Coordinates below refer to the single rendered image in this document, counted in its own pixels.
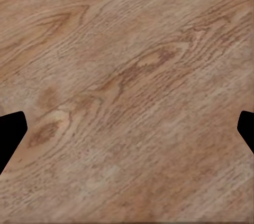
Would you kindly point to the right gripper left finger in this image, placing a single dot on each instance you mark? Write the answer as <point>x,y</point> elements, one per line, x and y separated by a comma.
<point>12,129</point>

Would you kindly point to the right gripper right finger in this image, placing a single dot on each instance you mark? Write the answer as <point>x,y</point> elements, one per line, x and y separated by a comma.
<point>246,128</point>

